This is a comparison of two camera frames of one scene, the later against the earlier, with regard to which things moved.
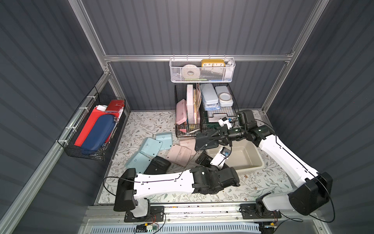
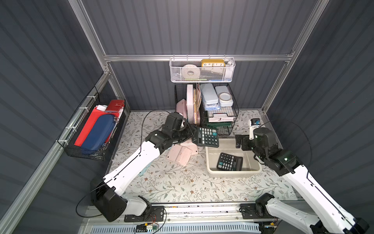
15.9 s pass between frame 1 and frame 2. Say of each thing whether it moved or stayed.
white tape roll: stayed
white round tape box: stayed
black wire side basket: stayed
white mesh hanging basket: stayed
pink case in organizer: stayed
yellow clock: stayed
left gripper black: moved
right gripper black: moved
